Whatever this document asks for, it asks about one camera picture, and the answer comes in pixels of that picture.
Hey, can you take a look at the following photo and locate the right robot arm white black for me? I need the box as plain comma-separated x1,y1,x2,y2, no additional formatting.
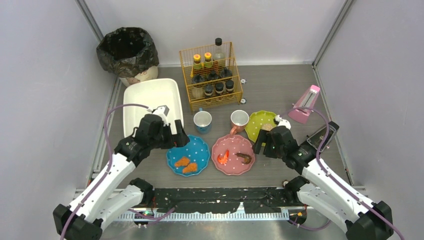
252,122,394,240

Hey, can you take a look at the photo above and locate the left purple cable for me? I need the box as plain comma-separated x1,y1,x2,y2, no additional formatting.
59,103,157,240

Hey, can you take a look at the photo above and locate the brown shrimp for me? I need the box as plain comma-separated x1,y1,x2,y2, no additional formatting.
235,152,252,165

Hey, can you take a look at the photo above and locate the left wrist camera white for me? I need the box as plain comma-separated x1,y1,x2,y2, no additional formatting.
147,105,170,126

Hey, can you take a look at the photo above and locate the pink box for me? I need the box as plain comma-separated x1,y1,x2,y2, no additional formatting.
288,85,321,124

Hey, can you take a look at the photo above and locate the small dark pepper bottle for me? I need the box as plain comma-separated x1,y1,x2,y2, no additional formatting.
214,82,225,96

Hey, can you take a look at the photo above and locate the black base mount strip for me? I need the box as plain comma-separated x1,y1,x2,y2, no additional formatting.
150,187,305,214

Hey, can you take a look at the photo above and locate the fried chicken piece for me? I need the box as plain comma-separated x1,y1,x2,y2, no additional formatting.
174,156,191,168
182,162,198,175

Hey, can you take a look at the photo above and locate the yellow wire basket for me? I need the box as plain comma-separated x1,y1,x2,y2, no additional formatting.
179,42,243,112

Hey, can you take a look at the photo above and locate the trash bin with black bag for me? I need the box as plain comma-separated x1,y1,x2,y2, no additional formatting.
96,27,160,87

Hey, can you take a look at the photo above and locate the dark spice bottle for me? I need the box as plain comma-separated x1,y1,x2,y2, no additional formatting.
203,84,214,99

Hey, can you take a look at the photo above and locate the sauce bottle yellow cap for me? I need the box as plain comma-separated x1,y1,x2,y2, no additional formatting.
190,54,203,77
203,52,214,76

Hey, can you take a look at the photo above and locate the steamed bun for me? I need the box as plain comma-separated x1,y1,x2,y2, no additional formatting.
261,123,275,131

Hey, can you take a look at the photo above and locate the brown spice jar black cap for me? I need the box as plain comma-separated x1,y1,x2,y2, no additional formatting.
206,70,220,87

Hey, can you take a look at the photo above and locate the red shrimp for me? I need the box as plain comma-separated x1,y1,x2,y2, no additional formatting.
216,149,230,165

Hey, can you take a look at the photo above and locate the pink polka dot plate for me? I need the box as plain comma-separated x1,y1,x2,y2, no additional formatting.
211,134,256,176

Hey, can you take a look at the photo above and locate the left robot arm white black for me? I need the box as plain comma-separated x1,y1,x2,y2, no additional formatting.
53,113,190,240

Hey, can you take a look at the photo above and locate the white shaker bottle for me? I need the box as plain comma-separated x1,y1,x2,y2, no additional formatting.
219,67,233,84

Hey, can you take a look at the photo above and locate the pink mug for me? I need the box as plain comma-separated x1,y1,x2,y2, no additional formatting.
230,109,250,135

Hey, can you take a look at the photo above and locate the right fried chicken piece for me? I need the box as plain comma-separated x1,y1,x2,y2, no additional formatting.
182,162,198,175

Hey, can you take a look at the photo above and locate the left fried chicken piece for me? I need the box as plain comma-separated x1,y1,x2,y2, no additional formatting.
174,156,191,168

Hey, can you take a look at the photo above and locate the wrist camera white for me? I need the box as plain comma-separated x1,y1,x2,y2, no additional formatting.
147,105,170,126
273,115,292,130

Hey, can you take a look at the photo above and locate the small black cap jar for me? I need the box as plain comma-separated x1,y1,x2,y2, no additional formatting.
225,80,235,94

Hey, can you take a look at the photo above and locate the blue mug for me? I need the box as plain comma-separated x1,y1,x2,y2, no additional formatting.
193,108,213,134

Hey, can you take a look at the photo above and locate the green polka dot plate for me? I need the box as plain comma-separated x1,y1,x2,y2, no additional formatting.
245,110,276,143

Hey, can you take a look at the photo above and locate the blue polka dot plate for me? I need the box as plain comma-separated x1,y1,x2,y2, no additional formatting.
166,134,211,177

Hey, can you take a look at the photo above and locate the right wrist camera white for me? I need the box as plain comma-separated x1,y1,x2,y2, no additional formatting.
273,115,292,130

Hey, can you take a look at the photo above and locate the tall clear oil bottle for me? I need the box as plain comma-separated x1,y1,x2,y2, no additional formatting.
212,37,226,75

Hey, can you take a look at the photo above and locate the white plastic basin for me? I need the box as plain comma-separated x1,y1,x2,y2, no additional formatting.
123,78,184,137

